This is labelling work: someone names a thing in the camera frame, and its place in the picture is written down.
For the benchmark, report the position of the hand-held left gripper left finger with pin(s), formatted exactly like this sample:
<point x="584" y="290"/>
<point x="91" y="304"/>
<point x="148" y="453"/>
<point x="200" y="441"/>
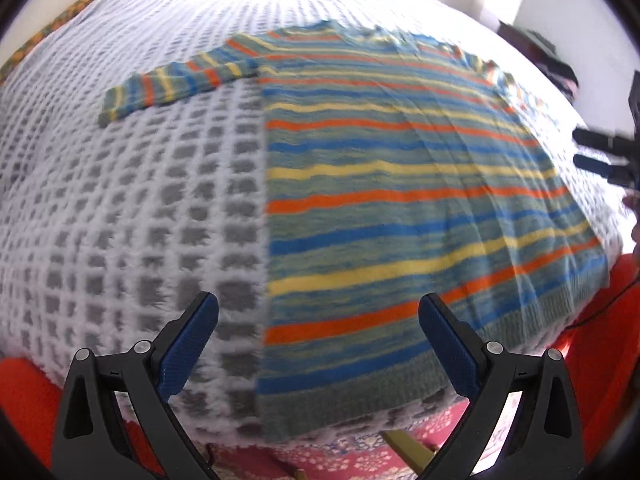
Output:
<point x="192" y="340"/>

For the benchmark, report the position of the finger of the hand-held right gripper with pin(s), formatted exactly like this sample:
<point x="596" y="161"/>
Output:
<point x="592" y="138"/>
<point x="592" y="164"/>

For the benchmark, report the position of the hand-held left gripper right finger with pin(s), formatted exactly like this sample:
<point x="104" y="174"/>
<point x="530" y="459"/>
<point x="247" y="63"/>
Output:
<point x="450" y="345"/>

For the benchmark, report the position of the striped knit sweater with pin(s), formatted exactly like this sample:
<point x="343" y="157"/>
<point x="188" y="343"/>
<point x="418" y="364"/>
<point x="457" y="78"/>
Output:
<point x="400" y="185"/>

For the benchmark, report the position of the dark clothes pile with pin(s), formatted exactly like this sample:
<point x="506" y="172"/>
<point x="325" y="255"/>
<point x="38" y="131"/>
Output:
<point x="545" y="55"/>

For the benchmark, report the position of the person's right hand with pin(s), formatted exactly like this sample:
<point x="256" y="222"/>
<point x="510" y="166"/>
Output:
<point x="636" y="232"/>

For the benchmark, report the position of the white grey checked blanket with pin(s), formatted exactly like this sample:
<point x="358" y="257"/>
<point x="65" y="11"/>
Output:
<point x="150" y="210"/>

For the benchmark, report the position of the floral rug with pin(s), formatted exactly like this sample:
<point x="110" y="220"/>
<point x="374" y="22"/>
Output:
<point x="350" y="460"/>

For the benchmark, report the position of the red fleece garment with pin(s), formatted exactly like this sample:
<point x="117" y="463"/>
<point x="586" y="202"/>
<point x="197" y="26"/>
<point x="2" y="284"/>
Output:
<point x="30" y="400"/>

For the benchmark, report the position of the orange patterned bedsheet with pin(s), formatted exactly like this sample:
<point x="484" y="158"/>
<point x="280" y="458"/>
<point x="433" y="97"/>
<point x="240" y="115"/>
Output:
<point x="50" y="30"/>

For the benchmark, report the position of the wooden bed frame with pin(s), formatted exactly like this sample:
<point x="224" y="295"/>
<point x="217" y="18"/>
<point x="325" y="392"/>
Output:
<point x="407" y="450"/>

